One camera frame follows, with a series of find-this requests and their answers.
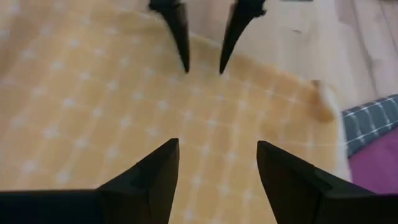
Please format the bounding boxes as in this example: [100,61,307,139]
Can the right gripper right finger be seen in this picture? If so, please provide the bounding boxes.
[256,140,398,224]

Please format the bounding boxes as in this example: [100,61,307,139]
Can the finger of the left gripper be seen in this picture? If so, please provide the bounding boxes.
[148,0,190,74]
[219,0,267,75]

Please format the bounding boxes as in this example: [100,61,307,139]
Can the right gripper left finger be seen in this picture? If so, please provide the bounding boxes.
[0,138,180,224]

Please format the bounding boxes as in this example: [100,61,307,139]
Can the magenta towel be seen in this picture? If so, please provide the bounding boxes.
[348,126,398,195]

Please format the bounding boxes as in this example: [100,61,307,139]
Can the grey white-checked towel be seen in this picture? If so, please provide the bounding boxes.
[341,95,398,159]

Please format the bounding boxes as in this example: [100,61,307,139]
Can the yellow checked towel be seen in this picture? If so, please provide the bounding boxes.
[0,0,352,224]

